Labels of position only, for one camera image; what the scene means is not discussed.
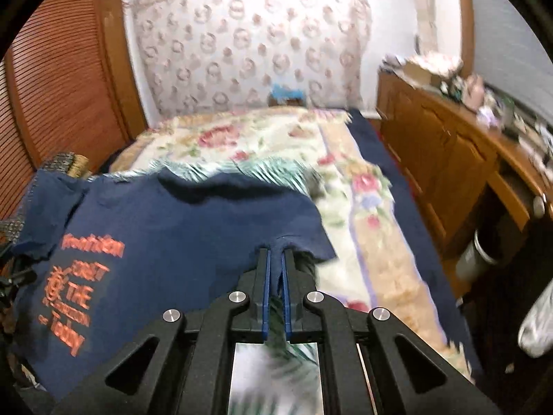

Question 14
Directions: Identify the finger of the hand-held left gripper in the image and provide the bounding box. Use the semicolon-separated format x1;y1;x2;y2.
0;265;37;295

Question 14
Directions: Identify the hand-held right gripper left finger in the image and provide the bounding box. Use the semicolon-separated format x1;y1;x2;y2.
52;248;272;415

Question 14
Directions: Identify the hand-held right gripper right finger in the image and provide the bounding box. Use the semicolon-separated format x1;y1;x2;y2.
281;251;502;415

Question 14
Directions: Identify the navy t-shirt with orange print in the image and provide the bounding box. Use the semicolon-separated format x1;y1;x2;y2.
11;168;338;403

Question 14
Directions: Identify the leaf-print cloth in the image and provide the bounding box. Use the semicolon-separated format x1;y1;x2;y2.
147;158;322;202

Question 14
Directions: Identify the woven patterned cushion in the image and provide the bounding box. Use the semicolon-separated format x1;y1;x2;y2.
37;151;93;180

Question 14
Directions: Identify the floral blanket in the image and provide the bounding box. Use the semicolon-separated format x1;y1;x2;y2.
110;108;474;381

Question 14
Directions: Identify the navy bed sheet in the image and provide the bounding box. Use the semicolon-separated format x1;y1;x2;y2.
346;110;482;381

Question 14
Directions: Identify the wooden louvered door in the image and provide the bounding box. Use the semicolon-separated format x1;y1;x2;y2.
0;0;148;221

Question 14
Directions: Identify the silver metal bin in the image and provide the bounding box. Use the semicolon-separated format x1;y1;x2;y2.
453;229;497;284

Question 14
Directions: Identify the blue box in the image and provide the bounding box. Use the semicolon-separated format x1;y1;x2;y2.
269;84;305;107

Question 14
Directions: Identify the wooden sideboard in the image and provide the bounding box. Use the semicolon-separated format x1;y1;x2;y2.
376;71;553;260

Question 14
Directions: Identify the white patterned cloth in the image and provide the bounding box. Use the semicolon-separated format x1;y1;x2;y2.
516;281;553;357

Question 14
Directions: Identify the cardboard box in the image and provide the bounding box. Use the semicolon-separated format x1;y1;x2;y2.
400;58;433;85

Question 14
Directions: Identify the pink jug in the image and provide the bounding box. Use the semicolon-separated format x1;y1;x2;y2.
464;73;487;111

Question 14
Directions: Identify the beige hanging cloth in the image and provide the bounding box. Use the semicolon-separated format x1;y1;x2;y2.
410;0;437;48

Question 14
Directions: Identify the grey window blind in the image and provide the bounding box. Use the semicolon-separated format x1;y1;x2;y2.
469;0;553;126

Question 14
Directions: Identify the ring-patterned curtain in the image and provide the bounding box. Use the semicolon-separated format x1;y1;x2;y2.
125;0;374;117

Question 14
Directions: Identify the wooden window frame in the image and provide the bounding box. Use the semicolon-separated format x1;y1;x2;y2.
451;0;476;67

